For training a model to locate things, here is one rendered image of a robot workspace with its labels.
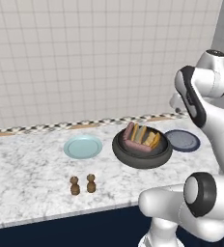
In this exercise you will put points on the blue grey plate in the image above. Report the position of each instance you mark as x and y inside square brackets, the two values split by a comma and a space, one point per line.
[183, 141]

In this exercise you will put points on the dark blue cupboard front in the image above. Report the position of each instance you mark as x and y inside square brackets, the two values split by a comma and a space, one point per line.
[69, 231]

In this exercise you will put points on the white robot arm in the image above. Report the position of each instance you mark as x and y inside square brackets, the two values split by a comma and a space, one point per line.
[220, 128]

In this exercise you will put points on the dark grey bowl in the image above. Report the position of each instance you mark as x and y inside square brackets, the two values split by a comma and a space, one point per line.
[139, 160]

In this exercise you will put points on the light blue plate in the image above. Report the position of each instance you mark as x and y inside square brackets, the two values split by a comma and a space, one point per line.
[83, 147]

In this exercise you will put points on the pink sausage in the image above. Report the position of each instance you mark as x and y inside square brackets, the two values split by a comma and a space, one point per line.
[128, 130]
[138, 147]

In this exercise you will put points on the brown wooden shaker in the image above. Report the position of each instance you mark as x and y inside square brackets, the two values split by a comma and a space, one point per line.
[75, 186]
[91, 184]

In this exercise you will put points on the tan bun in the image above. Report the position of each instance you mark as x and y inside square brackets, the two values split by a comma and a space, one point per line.
[134, 132]
[141, 134]
[156, 141]
[150, 139]

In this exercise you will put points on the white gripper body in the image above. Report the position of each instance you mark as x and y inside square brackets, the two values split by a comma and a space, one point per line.
[176, 101]

